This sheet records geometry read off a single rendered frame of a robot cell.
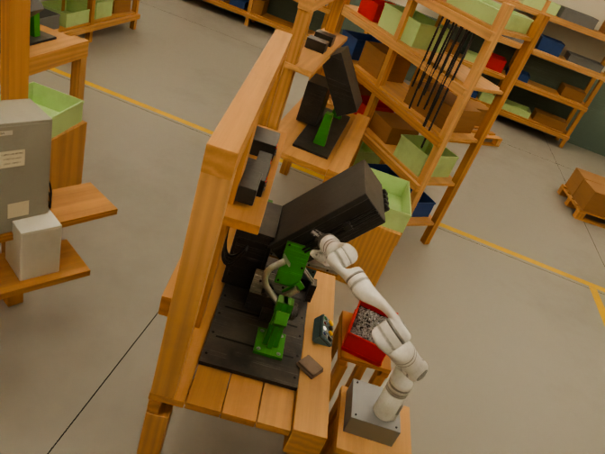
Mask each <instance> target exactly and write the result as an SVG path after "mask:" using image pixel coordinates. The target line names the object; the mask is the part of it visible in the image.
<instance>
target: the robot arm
mask: <svg viewBox="0 0 605 454"><path fill-rule="evenodd" d="M311 235H313V236H315V237H316V238H317V240H318V246H319V248H320V249H319V250H312V251H311V252H310V255H311V256H312V257H313V258H314V259H316V260H318V261H319V262H320V263H321V264H323V265H324V266H326V267H331V268H332V269H333V270H334V271H335V272H336V273H338V274H339V275H340V276H341V277H342V278H343V279H344V280H345V281H346V283H347V284H348V286H349V288H350V289H351V291H352V292H353V294H354V295H355V296H356V297H357V298H358V299H359V300H361V301H362V302H364V303H366V304H370V305H372V306H373V307H375V308H377V309H379V310H381V311H382V312H383V313H384V314H385V315H386V316H387V317H388V319H387V320H385V321H383V322H381V323H380V324H378V325H377V326H376V327H374V328H373V330H372V338H373V341H374V342H375V345H376V346H377V347H378V349H380V350H381V351H382V352H383V353H384V354H386V355H387V356H388V357H389V358H390V359H391V361H392V362H393V363H394V364H395V366H394V368H393V371H392V373H391V376H390V378H389V380H388V381H387V383H386V385H385V387H384V389H383V391H382V393H381V394H380V395H379V397H378V399H377V401H376V402H375V405H374V413H375V415H376V416H377V417H378V418H379V419H380V420H382V421H385V422H390V421H395V420H396V418H397V416H398V415H399V413H400V411H401V410H402V408H403V402H404V400H405V399H406V397H407V395H408V394H409V392H410V391H411V389H412V387H413V382H416V381H420V380H421V379H422V378H424V377H425V376H426V374H427V372H428V369H429V366H428V364H427V362H426V361H425V360H424V359H423V358H422V357H421V356H420V355H419V353H418V352H417V351H416V349H415V347H414V346H413V344H412V343H411V342H410V339H411V334H410V331H409V330H408V328H407V327H406V325H405V324H404V322H403V320H402V319H401V318H400V317H399V315H398V314H397V313H396V312H395V311H394V309H393V308H392V307H391V306H390V305H389V304H388V303H387V302H386V300H385V299H384V298H383V297H382V296H381V295H380V293H379V292H378V291H377V290H376V289H375V287H374V286H373V284H372V283H371V281H370V280H369V278H368V277H367V275H366V273H365V272H364V270H363V269H362V268H360V267H354V268H346V267H348V266H350V265H352V264H353V263H355V262H356V261H357V257H358V255H357V251H356V249H355V248H354V247H353V246H352V245H350V244H348V243H344V242H340V241H339V239H338V238H336V237H335V236H334V235H333V234H331V233H323V232H320V231H317V230H316V229H313V231H312V232H311ZM412 381H413V382H412Z"/></svg>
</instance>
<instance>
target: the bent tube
mask: <svg viewBox="0 0 605 454"><path fill-rule="evenodd" d="M285 264H287V266H288V267H290V264H291V263H290V261H289V260H288V258H287V257H286V255H285V254H284V255H283V259H280V260H278V261H277V262H274V263H272V264H271V265H269V266H268V267H267V268H266V269H265V271H264V273H263V275H262V285H263V287H264V289H265V290H266V292H267V294H268V295H269V296H270V298H271V299H272V301H273V302H274V303H276V300H277V297H278V296H277V295H276V294H275V292H274V290H273V289H272V287H271V286H270V285H269V283H268V277H269V275H270V273H271V272H272V271H273V270H275V269H277V268H280V267H282V266H283V265H285Z"/></svg>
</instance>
